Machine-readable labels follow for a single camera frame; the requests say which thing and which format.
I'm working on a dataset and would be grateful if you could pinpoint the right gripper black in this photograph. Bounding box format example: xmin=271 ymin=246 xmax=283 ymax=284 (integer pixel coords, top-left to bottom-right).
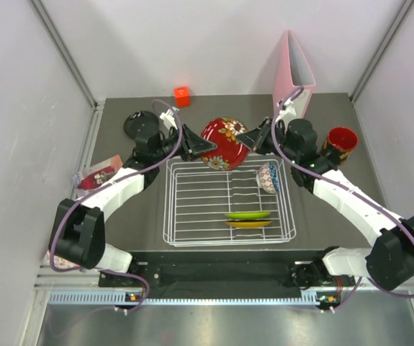
xmin=237 ymin=117 xmax=299 ymax=165

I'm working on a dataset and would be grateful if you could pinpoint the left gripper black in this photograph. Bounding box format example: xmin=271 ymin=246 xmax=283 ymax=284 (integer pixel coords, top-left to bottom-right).
xmin=153 ymin=123 xmax=217 ymax=163

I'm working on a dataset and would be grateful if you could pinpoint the red floral plate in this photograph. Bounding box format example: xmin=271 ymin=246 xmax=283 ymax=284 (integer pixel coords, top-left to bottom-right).
xmin=201 ymin=117 xmax=249 ymax=172

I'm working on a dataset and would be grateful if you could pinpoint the black glossy plate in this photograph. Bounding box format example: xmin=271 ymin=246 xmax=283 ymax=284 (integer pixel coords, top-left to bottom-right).
xmin=123 ymin=110 xmax=159 ymax=140

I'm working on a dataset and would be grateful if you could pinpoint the green plate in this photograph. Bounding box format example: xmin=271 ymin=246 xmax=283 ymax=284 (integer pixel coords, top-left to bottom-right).
xmin=225 ymin=210 xmax=271 ymax=221

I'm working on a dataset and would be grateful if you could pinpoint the red cup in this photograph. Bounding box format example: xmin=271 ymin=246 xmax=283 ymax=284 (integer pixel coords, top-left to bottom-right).
xmin=320 ymin=127 xmax=359 ymax=166

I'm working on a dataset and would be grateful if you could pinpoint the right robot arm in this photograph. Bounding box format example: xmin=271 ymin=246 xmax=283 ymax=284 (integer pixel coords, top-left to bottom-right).
xmin=237 ymin=118 xmax=414 ymax=293

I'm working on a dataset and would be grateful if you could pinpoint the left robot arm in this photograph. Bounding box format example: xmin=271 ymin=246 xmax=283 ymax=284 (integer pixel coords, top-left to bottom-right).
xmin=49 ymin=123 xmax=217 ymax=286

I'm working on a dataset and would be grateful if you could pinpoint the red blue patterned bowl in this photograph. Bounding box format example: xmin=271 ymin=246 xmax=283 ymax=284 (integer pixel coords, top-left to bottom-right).
xmin=256 ymin=161 xmax=280 ymax=195

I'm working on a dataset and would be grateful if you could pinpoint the orange cube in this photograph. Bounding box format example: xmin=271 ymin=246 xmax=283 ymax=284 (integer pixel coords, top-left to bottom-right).
xmin=174 ymin=86 xmax=191 ymax=108

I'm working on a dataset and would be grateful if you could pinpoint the yellow plate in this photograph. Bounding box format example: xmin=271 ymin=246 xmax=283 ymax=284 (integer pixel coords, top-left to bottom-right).
xmin=225 ymin=220 xmax=271 ymax=229

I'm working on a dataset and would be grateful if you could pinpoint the red illustrated card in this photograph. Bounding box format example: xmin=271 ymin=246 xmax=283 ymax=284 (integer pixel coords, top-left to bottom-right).
xmin=72 ymin=155 xmax=123 ymax=198

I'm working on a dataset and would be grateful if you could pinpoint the floral patterned cloth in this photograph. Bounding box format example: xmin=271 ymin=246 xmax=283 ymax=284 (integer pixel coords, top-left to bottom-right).
xmin=42 ymin=251 xmax=79 ymax=272

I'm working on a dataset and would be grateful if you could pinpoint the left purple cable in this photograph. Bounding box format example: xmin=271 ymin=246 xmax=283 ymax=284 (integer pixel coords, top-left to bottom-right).
xmin=48 ymin=99 xmax=184 ymax=275

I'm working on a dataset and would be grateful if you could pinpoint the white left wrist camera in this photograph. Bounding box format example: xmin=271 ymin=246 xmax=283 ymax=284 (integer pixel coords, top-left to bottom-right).
xmin=159 ymin=109 xmax=178 ymax=130

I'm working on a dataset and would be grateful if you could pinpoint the white wire dish rack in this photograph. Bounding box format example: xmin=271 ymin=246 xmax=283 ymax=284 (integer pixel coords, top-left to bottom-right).
xmin=163 ymin=155 xmax=296 ymax=247

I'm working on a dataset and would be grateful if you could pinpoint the pink ring binder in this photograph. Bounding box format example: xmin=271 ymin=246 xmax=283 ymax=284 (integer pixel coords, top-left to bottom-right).
xmin=272 ymin=30 xmax=316 ymax=117

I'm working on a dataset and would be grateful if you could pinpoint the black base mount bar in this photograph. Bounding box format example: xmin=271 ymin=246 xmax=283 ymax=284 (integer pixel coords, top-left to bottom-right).
xmin=98 ymin=252 xmax=373 ymax=291

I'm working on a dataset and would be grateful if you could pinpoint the grey slotted cable duct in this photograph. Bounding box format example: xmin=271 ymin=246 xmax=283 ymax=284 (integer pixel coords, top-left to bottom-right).
xmin=48 ymin=286 xmax=344 ymax=307

